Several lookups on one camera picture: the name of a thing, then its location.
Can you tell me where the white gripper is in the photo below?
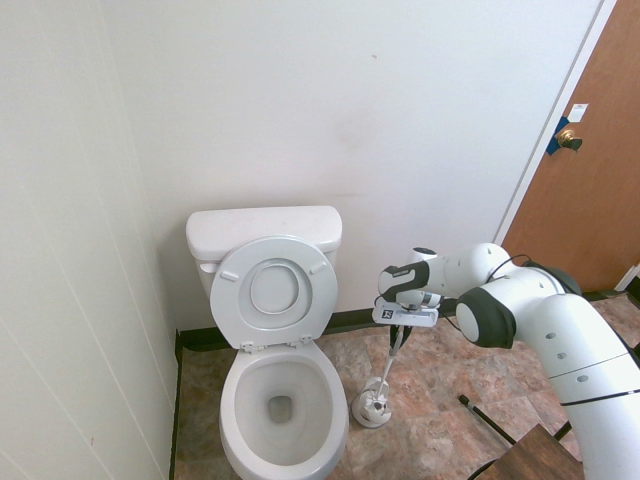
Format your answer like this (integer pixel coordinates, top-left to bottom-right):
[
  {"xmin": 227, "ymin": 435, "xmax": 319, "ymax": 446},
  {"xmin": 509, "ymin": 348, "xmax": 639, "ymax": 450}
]
[{"xmin": 372, "ymin": 295, "xmax": 441, "ymax": 349}]

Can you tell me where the white toilet brush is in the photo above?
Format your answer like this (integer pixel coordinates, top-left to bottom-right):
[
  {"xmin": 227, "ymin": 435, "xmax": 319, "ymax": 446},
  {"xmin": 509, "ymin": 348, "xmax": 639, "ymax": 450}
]
[{"xmin": 367, "ymin": 329, "xmax": 405, "ymax": 417}]

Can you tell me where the white toilet seat with lid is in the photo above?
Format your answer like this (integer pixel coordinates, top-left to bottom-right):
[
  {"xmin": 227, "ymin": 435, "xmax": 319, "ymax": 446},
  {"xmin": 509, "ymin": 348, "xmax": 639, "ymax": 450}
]
[{"xmin": 209, "ymin": 235, "xmax": 340, "ymax": 354}]

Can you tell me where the white toilet bowl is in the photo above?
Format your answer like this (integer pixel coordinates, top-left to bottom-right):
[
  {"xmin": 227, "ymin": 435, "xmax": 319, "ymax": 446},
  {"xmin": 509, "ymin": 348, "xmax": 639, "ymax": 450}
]
[{"xmin": 219, "ymin": 334, "xmax": 350, "ymax": 480}]

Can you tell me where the white toilet tank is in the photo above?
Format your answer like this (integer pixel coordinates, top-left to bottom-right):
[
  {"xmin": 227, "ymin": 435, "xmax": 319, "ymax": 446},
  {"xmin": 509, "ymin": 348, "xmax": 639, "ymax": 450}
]
[{"xmin": 194, "ymin": 239, "xmax": 341, "ymax": 312}]

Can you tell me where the long black baseboard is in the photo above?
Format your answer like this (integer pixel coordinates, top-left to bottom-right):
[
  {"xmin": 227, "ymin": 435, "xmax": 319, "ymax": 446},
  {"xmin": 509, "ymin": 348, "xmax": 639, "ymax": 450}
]
[{"xmin": 174, "ymin": 307, "xmax": 459, "ymax": 352}]

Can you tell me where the white brush holder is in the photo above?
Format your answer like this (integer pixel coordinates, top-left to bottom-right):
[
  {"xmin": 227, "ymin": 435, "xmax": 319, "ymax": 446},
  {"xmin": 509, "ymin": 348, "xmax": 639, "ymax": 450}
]
[{"xmin": 353, "ymin": 377, "xmax": 393, "ymax": 429}]

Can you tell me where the white tank lid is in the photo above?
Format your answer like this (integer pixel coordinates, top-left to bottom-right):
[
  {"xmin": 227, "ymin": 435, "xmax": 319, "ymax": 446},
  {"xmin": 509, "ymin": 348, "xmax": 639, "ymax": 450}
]
[{"xmin": 185, "ymin": 205, "xmax": 344, "ymax": 261}]

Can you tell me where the brown wooden table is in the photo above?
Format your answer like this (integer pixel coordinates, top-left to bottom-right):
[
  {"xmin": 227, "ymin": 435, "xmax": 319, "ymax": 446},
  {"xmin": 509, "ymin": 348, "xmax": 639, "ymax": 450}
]
[{"xmin": 472, "ymin": 423, "xmax": 586, "ymax": 480}]

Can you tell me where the brown wooden door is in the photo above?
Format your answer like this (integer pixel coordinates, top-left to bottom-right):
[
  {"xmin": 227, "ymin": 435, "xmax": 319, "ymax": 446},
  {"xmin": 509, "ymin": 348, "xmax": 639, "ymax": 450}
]
[{"xmin": 499, "ymin": 0, "xmax": 640, "ymax": 294}]

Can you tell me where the short black baseboard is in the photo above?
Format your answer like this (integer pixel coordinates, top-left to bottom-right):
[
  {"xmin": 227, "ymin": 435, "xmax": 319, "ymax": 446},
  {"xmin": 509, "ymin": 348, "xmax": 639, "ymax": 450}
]
[{"xmin": 168, "ymin": 329, "xmax": 184, "ymax": 480}]

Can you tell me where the blue tape strip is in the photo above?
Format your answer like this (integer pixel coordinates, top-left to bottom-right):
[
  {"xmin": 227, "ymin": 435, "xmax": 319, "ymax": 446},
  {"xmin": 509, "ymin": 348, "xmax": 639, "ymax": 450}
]
[{"xmin": 546, "ymin": 115, "xmax": 574, "ymax": 157}]

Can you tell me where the brass door knob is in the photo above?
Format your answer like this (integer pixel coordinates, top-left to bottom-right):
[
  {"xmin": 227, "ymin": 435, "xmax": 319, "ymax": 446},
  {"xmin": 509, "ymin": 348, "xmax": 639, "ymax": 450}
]
[{"xmin": 557, "ymin": 127, "xmax": 584, "ymax": 151}]

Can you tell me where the white door frame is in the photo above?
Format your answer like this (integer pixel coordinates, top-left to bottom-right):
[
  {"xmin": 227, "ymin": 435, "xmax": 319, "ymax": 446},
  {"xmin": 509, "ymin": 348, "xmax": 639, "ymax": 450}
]
[{"xmin": 492, "ymin": 0, "xmax": 622, "ymax": 247}]

